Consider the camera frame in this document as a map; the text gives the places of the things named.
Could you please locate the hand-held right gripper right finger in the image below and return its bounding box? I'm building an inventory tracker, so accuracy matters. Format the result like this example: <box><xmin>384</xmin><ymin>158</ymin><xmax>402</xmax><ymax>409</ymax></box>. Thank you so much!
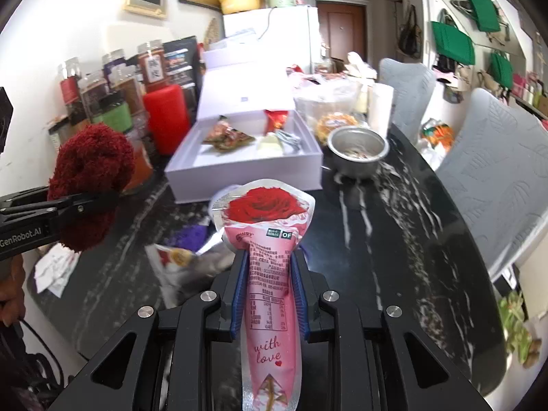
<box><xmin>290</xmin><ymin>252</ymin><xmax>493</xmax><ymax>411</ymax></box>

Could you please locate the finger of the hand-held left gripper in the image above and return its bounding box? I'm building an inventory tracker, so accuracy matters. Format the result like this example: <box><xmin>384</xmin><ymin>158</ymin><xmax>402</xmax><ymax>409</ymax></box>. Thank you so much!
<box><xmin>0</xmin><ymin>185</ymin><xmax>54</xmax><ymax>218</ymax></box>
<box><xmin>40</xmin><ymin>189</ymin><xmax>121</xmax><ymax>240</ymax></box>

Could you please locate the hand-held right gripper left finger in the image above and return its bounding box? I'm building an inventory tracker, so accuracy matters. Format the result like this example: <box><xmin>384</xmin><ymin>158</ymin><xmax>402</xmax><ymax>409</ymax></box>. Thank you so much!
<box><xmin>45</xmin><ymin>249</ymin><xmax>251</xmax><ymax>411</ymax></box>

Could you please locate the pink rose print pouch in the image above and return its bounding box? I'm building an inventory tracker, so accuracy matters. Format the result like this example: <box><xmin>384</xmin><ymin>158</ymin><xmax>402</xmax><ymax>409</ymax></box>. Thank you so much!
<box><xmin>208</xmin><ymin>178</ymin><xmax>316</xmax><ymax>411</ymax></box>

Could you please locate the dark red fluffy cloth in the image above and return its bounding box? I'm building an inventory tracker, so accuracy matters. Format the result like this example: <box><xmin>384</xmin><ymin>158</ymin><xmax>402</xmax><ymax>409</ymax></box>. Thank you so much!
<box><xmin>46</xmin><ymin>122</ymin><xmax>137</xmax><ymax>252</ymax></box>

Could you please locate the lavender gift box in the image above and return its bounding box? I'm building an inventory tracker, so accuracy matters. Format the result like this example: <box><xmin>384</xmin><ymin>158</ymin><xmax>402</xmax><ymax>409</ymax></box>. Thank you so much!
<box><xmin>165</xmin><ymin>45</ymin><xmax>325</xmax><ymax>204</ymax></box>

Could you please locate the beige cone-shaped pouch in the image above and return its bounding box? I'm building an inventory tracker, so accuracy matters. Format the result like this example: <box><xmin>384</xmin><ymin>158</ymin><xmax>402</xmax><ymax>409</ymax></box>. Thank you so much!
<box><xmin>257</xmin><ymin>133</ymin><xmax>284</xmax><ymax>157</ymax></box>

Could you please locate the gold foil snack packet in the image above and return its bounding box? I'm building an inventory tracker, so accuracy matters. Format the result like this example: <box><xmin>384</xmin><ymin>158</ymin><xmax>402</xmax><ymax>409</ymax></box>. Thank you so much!
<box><xmin>202</xmin><ymin>119</ymin><xmax>256</xmax><ymax>152</ymax></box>

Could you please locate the person's left hand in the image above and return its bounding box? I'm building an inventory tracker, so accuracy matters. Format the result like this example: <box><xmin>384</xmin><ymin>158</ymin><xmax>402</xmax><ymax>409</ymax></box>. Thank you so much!
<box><xmin>0</xmin><ymin>254</ymin><xmax>25</xmax><ymax>322</ymax></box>

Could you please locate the crumpled white paper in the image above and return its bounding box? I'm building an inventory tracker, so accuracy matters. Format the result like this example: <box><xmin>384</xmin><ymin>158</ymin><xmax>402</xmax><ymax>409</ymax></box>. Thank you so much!
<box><xmin>34</xmin><ymin>246</ymin><xmax>80</xmax><ymax>297</ymax></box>

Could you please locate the silver snack packet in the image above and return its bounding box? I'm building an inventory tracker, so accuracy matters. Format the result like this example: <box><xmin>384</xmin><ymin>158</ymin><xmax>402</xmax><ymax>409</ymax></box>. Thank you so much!
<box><xmin>145</xmin><ymin>243</ymin><xmax>236</xmax><ymax>304</ymax></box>

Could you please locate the purple fluffy cloth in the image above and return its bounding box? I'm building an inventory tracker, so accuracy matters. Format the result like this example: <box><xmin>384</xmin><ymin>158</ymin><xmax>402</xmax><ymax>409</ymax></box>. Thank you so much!
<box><xmin>169</xmin><ymin>223</ymin><xmax>210</xmax><ymax>251</ymax></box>

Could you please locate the cluster of clear spice jars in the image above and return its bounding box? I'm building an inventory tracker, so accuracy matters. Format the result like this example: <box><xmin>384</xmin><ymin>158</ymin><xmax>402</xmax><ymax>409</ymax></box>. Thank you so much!
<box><xmin>48</xmin><ymin>50</ymin><xmax>155</xmax><ymax>191</ymax></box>

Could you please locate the red canister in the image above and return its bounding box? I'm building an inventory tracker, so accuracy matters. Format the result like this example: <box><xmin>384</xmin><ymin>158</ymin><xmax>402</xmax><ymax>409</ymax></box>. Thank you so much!
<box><xmin>142</xmin><ymin>83</ymin><xmax>191</xmax><ymax>155</ymax></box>

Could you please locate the metal bowl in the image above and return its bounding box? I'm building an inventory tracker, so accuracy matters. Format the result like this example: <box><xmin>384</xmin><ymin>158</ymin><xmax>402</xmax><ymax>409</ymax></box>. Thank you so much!
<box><xmin>326</xmin><ymin>126</ymin><xmax>390</xmax><ymax>179</ymax></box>

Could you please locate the clear plastic wrapper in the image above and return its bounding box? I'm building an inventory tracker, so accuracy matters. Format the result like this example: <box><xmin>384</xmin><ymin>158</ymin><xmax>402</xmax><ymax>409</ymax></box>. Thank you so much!
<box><xmin>276</xmin><ymin>130</ymin><xmax>301</xmax><ymax>153</ymax></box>

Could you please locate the red snack packet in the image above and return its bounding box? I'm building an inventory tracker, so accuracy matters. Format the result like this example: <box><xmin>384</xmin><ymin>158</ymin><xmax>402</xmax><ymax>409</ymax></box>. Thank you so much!
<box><xmin>263</xmin><ymin>109</ymin><xmax>288</xmax><ymax>134</ymax></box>

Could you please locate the black snack bag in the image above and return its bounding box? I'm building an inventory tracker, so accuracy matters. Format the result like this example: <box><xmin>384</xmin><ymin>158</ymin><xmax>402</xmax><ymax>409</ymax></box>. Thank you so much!
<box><xmin>163</xmin><ymin>36</ymin><xmax>202</xmax><ymax>90</ymax></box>

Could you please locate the bag of waffle cookies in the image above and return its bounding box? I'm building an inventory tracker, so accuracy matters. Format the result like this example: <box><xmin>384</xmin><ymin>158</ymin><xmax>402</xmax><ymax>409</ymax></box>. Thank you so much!
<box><xmin>314</xmin><ymin>111</ymin><xmax>358</xmax><ymax>140</ymax></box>

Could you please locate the container in clear plastic bag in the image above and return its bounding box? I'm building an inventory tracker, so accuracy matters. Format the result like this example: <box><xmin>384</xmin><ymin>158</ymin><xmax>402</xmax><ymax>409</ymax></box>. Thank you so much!
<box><xmin>295</xmin><ymin>83</ymin><xmax>361</xmax><ymax>117</ymax></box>

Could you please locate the white paper roll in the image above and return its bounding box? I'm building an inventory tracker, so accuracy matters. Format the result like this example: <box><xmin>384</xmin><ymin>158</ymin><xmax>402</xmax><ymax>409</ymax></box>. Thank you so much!
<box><xmin>369</xmin><ymin>83</ymin><xmax>395</xmax><ymax>135</ymax></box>

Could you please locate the woven trivet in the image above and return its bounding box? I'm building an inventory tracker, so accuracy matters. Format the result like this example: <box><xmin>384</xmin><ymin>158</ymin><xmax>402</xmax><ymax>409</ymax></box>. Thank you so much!
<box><xmin>203</xmin><ymin>17</ymin><xmax>220</xmax><ymax>50</ymax></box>

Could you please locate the orange and green bag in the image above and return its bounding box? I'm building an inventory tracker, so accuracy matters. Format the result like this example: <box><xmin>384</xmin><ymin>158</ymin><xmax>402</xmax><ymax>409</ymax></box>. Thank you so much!
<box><xmin>420</xmin><ymin>117</ymin><xmax>454</xmax><ymax>150</ymax></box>

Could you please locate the potted green plant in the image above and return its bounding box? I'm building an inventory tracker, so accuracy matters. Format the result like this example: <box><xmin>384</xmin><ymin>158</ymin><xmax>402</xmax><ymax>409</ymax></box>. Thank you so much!
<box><xmin>499</xmin><ymin>291</ymin><xmax>542</xmax><ymax>366</ymax></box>

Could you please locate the grey chair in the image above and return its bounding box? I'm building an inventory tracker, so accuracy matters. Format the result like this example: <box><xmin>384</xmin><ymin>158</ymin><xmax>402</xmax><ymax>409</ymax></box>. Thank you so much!
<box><xmin>378</xmin><ymin>58</ymin><xmax>436</xmax><ymax>142</ymax></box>
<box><xmin>434</xmin><ymin>88</ymin><xmax>548</xmax><ymax>283</ymax></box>

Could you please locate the grey plastic package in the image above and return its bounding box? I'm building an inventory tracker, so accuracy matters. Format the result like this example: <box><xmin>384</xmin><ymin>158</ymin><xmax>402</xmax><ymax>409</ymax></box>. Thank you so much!
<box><xmin>216</xmin><ymin>28</ymin><xmax>258</xmax><ymax>50</ymax></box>

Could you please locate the white refrigerator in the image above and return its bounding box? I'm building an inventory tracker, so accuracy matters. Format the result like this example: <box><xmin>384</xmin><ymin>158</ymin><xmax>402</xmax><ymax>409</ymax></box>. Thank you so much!
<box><xmin>223</xmin><ymin>5</ymin><xmax>322</xmax><ymax>73</ymax></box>

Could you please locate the brown door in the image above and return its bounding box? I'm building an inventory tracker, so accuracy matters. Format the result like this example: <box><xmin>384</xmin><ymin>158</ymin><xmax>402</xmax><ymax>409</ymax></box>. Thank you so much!
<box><xmin>317</xmin><ymin>1</ymin><xmax>368</xmax><ymax>63</ymax></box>

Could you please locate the black handbag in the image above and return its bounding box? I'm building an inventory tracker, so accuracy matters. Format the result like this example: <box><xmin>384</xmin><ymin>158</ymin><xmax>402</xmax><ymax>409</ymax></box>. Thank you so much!
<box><xmin>399</xmin><ymin>5</ymin><xmax>422</xmax><ymax>58</ymax></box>

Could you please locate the green tote bag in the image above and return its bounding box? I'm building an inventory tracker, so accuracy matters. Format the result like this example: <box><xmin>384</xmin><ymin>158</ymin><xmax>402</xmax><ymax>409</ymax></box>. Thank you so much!
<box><xmin>464</xmin><ymin>0</ymin><xmax>501</xmax><ymax>33</ymax></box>
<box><xmin>431</xmin><ymin>21</ymin><xmax>476</xmax><ymax>66</ymax></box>
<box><xmin>489</xmin><ymin>51</ymin><xmax>514</xmax><ymax>88</ymax></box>

